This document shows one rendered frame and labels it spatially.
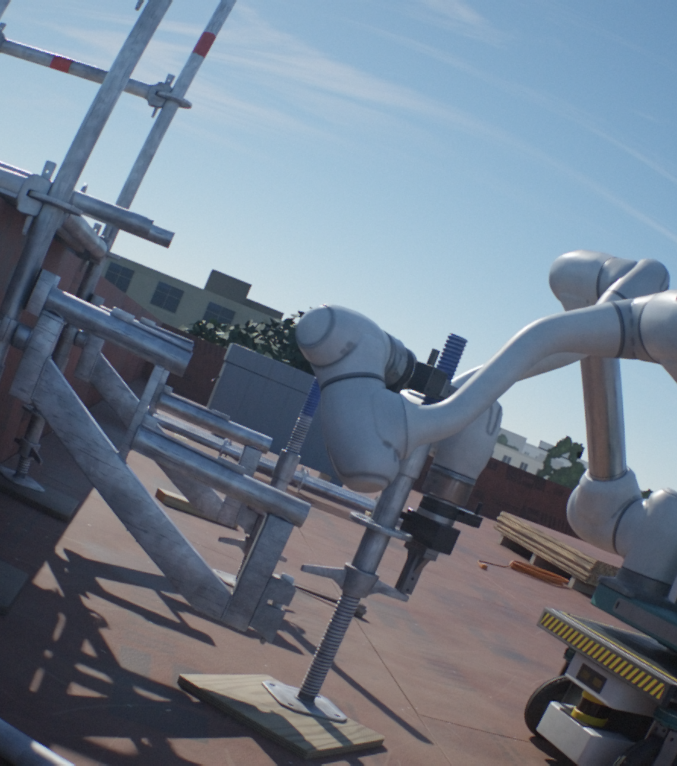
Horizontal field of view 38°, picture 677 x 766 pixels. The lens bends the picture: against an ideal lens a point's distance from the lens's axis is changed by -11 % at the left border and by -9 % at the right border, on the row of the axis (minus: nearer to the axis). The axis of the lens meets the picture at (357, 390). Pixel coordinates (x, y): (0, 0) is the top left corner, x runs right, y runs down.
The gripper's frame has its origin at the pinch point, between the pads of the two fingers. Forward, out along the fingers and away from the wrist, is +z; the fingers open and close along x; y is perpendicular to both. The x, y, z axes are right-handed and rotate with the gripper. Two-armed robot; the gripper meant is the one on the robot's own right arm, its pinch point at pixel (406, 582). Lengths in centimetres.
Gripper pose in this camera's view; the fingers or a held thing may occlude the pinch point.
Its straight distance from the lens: 204.3
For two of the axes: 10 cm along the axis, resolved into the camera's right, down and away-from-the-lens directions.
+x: 4.2, 1.5, -9.0
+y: -8.3, -3.5, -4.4
